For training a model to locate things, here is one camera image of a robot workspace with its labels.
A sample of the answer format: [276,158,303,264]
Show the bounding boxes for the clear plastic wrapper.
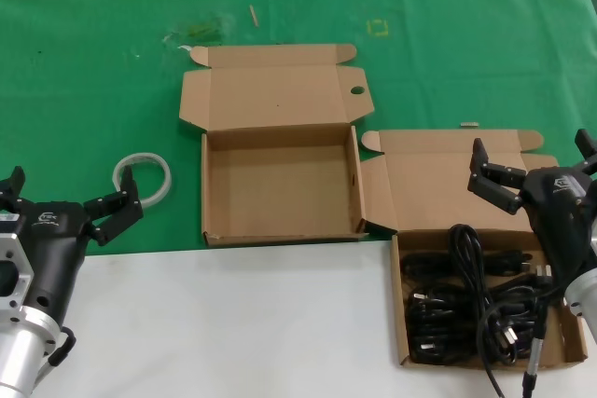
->
[162,13,229,45]

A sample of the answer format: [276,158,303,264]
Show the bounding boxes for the translucent tape roll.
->
[113,152,174,209]

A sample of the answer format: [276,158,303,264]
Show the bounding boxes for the green table cloth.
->
[0,0,597,262]

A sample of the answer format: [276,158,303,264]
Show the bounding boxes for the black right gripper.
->
[467,128,597,291]

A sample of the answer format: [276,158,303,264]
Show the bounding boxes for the black power cord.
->
[407,276,542,365]
[401,224,555,288]

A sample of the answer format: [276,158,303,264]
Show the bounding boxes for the cable with silver connector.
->
[521,276,568,398]

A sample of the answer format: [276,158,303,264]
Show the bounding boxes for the empty open cardboard box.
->
[178,42,376,249]

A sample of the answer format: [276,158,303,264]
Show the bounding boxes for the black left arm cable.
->
[46,325,76,366]

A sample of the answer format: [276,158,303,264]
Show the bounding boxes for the open cardboard box with cords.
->
[360,129,589,368]

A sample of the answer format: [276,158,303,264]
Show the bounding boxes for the plain black arm cable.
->
[476,299,509,398]

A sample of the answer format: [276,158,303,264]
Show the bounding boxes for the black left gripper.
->
[0,165,145,324]

